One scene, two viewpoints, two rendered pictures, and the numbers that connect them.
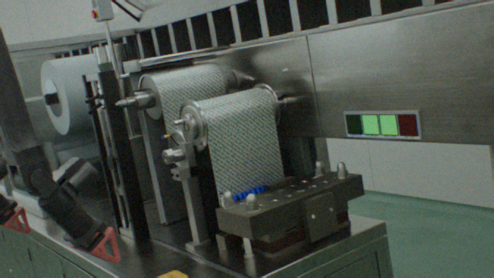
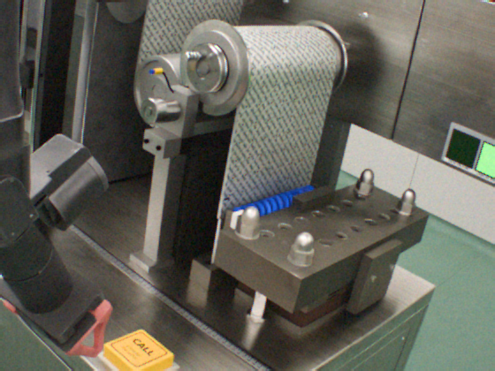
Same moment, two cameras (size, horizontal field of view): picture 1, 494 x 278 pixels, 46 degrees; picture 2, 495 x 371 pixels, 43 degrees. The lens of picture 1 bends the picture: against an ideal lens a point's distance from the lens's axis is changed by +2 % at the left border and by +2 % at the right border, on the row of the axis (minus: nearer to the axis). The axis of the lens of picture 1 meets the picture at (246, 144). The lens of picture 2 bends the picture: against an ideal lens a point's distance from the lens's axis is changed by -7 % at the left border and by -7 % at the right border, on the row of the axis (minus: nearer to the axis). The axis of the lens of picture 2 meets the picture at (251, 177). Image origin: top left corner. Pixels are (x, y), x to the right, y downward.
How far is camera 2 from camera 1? 0.75 m
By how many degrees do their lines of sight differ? 22
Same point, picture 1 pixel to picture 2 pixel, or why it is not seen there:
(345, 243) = (394, 319)
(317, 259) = (362, 344)
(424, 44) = not seen: outside the picture
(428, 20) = not seen: outside the picture
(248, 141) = (289, 117)
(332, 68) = (458, 52)
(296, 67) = (387, 19)
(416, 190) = not seen: hidden behind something
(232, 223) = (253, 269)
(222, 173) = (239, 164)
